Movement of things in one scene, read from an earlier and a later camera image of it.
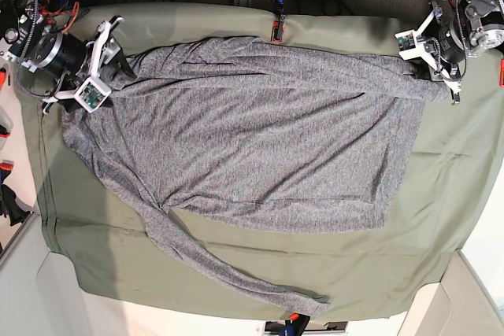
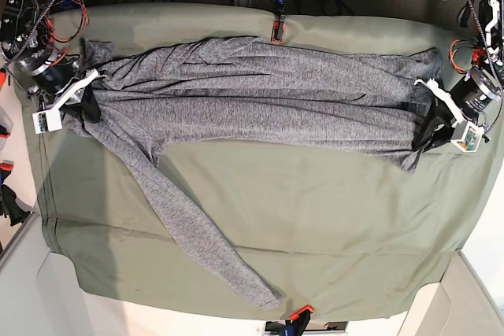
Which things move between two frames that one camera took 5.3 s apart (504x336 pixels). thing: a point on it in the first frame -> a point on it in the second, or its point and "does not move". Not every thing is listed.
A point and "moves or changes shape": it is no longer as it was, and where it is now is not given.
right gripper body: [439, 70] -> [464, 103]
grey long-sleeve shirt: [243, 131] moves or changes shape
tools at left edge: [11, 204] does not move
